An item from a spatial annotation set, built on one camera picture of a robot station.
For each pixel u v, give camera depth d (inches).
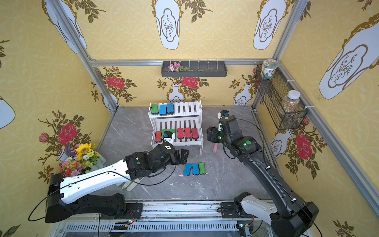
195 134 34.6
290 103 25.7
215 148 37.4
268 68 33.5
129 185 32.2
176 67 34.6
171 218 28.6
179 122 37.4
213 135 25.1
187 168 33.2
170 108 31.6
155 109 31.4
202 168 34.5
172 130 36.2
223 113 25.0
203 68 36.4
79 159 29.5
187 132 34.8
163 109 32.0
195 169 34.6
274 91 36.6
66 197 15.7
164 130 36.3
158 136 33.8
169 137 24.7
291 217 14.5
